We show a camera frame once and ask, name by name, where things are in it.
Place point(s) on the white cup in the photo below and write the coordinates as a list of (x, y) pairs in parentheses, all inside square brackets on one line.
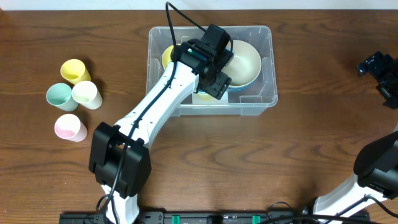
[(87, 94)]

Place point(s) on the light blue cup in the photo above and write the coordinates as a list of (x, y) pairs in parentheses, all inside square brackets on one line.
[(201, 93)]

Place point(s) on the white label in container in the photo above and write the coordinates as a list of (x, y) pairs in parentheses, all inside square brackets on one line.
[(222, 101)]

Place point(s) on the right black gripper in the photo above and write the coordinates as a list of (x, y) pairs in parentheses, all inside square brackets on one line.
[(382, 74)]

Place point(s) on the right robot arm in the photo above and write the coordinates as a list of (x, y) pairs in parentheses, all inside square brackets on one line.
[(374, 177)]

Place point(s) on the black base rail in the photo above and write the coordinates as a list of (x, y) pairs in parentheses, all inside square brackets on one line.
[(178, 218)]

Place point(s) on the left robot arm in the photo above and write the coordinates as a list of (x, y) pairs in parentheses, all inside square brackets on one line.
[(119, 156)]

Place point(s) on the beige large bowl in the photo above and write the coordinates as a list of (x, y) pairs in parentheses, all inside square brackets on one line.
[(245, 64)]

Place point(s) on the mint green cup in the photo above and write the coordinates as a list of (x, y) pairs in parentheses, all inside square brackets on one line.
[(60, 96)]

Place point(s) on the clear plastic storage container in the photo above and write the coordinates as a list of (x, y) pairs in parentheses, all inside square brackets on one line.
[(250, 102)]

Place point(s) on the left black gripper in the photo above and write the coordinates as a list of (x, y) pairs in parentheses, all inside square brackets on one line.
[(218, 84)]

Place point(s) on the pink cup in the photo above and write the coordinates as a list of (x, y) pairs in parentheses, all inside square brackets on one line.
[(69, 127)]

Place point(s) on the yellow cup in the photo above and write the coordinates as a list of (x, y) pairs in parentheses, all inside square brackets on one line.
[(75, 71), (205, 97)]

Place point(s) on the yellow small bowl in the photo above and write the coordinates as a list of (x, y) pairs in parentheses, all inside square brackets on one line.
[(166, 56)]

